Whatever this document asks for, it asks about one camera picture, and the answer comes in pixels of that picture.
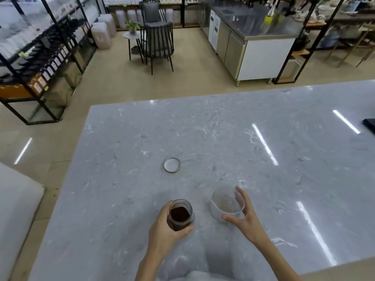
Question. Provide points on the round metal jar lid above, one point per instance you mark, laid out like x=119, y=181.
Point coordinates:
x=172, y=165

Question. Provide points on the black metal rack with wooden shelves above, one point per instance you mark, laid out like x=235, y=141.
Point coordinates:
x=307, y=40

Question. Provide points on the small round white side table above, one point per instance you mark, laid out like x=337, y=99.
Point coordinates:
x=133, y=40

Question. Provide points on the person's right forearm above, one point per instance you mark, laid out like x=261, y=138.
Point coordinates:
x=278, y=260

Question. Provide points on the person's left thumb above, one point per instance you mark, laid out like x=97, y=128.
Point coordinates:
x=184, y=231

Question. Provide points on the brown cardboard box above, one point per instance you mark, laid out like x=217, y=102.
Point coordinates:
x=60, y=93

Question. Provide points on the person's grey shirt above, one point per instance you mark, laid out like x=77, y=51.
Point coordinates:
x=199, y=276

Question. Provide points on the glass jar of coffee grounds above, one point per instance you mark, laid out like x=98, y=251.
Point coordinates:
x=181, y=215

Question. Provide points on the wooden table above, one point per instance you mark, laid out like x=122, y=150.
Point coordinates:
x=351, y=29

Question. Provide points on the person's left forearm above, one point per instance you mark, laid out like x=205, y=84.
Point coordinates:
x=149, y=266

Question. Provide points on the person's right hand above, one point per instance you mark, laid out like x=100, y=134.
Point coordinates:
x=249, y=222

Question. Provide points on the black flat device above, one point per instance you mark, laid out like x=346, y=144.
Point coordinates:
x=369, y=124

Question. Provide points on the green potted plant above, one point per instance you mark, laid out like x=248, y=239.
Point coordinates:
x=132, y=27

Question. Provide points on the clear plastic measuring cup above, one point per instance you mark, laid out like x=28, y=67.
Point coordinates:
x=224, y=201

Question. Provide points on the person's right thumb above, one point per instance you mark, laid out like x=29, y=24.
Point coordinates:
x=231, y=220

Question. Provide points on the white bench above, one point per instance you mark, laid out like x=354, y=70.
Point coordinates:
x=16, y=213

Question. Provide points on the translucent plastic jug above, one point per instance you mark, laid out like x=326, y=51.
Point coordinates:
x=107, y=23
x=101, y=35

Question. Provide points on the row of dark coffee bags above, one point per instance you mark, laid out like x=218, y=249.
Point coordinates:
x=49, y=59

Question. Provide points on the dark grey slatted chair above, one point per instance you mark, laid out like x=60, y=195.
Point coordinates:
x=158, y=40

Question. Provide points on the person's left hand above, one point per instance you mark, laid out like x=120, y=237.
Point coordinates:
x=159, y=231

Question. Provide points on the black metal display shelf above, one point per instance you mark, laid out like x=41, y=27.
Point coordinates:
x=44, y=40

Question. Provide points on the yellow green bottle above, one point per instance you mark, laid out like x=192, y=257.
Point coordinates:
x=270, y=16

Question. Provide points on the dark grey cushioned chair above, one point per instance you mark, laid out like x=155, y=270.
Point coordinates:
x=151, y=13

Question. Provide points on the stainless steel counter cabinet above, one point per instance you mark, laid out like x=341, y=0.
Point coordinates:
x=252, y=40

